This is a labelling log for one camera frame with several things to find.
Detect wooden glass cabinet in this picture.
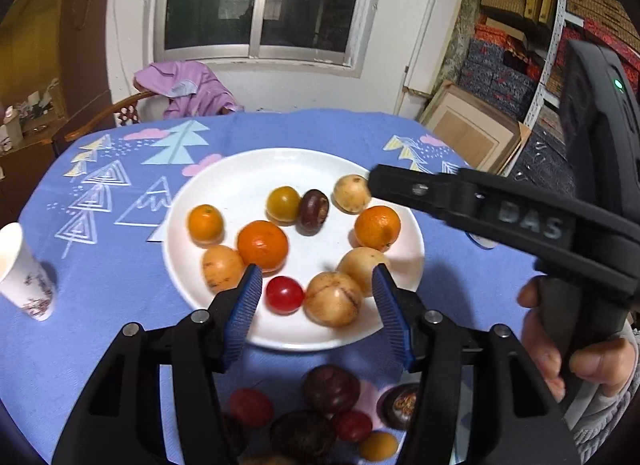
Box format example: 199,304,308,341
0,0,113,226

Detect white board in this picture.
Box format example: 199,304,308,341
400,0,446,116

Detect person's right hand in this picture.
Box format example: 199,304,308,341
517,277,639,403

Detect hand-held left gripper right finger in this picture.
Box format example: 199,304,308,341
371,264,581,465

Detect white oval plate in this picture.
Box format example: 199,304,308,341
162,147,426,352

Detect small red tomato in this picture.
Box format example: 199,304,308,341
334,410,373,443
228,388,275,428

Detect small orange kumquat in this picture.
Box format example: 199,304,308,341
359,432,399,462

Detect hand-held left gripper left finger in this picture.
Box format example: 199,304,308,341
52,264,264,465

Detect blue printed tablecloth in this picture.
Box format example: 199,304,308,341
0,110,566,465

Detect white printed paper cup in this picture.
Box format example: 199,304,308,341
0,222,57,322

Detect tan lumpy fruit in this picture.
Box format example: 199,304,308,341
304,271,362,328

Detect wooden armchair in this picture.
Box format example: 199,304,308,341
64,90,156,143

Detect white metal shelf rack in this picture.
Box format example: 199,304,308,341
520,0,571,126

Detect tan round fruit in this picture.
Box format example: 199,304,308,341
333,174,373,214
336,247,392,298

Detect dark red plum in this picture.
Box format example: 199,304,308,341
301,365,362,416

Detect yellow-green tomato on plate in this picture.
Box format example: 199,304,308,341
265,186,302,224

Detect striped tan-orange fruit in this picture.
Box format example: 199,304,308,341
202,245,247,293

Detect cardboard box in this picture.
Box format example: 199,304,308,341
417,82,533,176

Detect purple jacket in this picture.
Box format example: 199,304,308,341
134,61,245,120

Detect stack of patterned boxes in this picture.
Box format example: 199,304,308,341
457,0,640,196

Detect orange-yellow tomato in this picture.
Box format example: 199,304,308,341
187,204,224,246

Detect green marbled panel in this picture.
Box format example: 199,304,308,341
440,0,483,90

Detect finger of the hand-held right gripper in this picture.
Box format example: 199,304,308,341
367,164,621,291

